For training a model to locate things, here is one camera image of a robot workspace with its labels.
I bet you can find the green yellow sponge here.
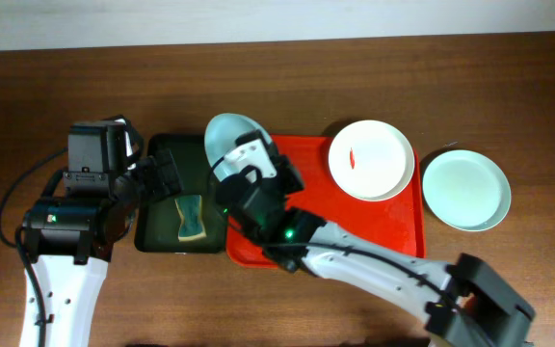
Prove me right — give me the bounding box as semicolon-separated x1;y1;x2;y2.
175;195;206;242

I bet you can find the white plate with red smear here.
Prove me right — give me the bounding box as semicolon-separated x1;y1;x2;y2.
204;114;272;167

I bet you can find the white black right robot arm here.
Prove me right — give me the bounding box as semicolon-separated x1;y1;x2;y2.
215;155;536;346

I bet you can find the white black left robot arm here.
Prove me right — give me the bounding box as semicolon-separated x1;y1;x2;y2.
14;116;183;346

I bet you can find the black rectangular tray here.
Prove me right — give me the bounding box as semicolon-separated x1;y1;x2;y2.
135;134;227;254

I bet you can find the white plate at tray corner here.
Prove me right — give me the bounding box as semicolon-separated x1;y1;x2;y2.
328;120;415;201

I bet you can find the red plastic tray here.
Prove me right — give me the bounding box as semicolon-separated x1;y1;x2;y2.
225;134;427;269

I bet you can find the white clean plate on table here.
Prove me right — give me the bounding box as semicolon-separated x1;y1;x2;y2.
422;149;512;232

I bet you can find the black right camera cable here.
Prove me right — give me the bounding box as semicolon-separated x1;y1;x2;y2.
207;156;259;242

